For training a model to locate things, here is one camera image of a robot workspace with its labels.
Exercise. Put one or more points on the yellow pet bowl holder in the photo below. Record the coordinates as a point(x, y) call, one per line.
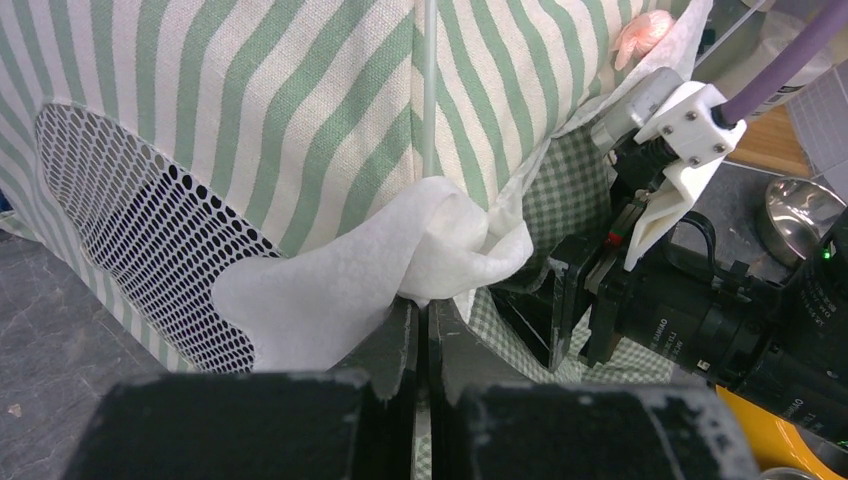
point(777, 443)

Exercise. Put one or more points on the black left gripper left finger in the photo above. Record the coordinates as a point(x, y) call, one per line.
point(354, 421)

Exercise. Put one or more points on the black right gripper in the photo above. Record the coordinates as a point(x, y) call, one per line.
point(682, 305)

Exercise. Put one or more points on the steel bowl near shelf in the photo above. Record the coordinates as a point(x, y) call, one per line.
point(795, 215)

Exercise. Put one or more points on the white wire wooden shelf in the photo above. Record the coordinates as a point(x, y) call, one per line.
point(739, 40)

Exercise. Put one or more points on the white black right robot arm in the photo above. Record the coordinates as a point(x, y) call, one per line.
point(780, 347)

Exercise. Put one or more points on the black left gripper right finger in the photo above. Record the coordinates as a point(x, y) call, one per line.
point(488, 421)

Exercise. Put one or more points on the green striped pet tent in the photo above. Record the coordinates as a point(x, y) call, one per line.
point(240, 182)

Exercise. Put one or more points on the white toilet paper roll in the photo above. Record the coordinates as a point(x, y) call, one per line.
point(812, 39)

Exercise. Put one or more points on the green checked pet cushion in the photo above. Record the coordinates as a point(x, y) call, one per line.
point(569, 195)

